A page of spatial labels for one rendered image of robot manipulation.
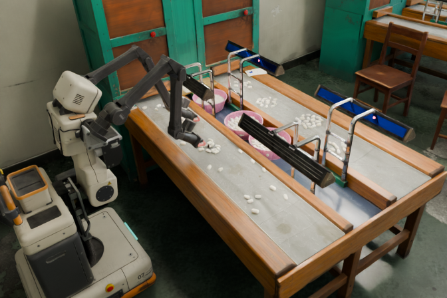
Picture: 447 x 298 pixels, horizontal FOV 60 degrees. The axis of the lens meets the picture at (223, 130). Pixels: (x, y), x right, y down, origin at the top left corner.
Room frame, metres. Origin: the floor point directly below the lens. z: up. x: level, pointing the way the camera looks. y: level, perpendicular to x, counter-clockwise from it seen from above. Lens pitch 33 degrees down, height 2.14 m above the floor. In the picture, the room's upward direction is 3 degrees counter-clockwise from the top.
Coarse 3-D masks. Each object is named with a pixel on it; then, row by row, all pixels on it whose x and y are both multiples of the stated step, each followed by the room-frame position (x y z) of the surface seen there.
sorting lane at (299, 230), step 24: (168, 120) 2.33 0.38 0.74; (216, 168) 1.76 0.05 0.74; (240, 168) 1.75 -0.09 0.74; (240, 192) 1.55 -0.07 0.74; (264, 192) 1.54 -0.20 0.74; (288, 192) 1.53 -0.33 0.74; (264, 216) 1.36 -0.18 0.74; (288, 216) 1.35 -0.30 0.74; (312, 216) 1.35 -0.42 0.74; (288, 240) 1.20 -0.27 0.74; (312, 240) 1.20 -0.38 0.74; (336, 240) 1.19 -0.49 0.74
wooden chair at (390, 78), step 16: (400, 32) 3.64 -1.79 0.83; (416, 32) 3.50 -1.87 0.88; (384, 48) 3.72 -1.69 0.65; (400, 48) 3.60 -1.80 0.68; (416, 64) 3.39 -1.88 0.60; (368, 80) 3.43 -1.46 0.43; (384, 80) 3.35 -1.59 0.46; (400, 80) 3.33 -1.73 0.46; (384, 96) 3.24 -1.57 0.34; (384, 112) 3.22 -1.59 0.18
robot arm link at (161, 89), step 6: (150, 60) 2.11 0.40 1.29; (144, 66) 2.15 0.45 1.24; (150, 66) 2.10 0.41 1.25; (156, 84) 2.14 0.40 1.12; (162, 84) 2.16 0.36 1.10; (162, 90) 2.15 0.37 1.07; (162, 96) 2.15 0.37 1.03; (168, 96) 2.16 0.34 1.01; (168, 102) 2.15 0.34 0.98; (168, 108) 2.15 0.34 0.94
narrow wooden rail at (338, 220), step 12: (192, 108) 2.45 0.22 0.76; (216, 120) 2.25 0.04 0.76; (228, 132) 2.10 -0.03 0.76; (240, 144) 1.96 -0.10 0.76; (252, 156) 1.84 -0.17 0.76; (264, 156) 1.82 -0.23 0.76; (276, 168) 1.70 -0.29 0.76; (288, 180) 1.59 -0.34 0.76; (300, 192) 1.50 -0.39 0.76; (312, 204) 1.41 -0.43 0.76; (324, 204) 1.40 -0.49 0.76; (324, 216) 1.34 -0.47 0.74; (336, 216) 1.31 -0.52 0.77; (348, 228) 1.24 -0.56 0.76
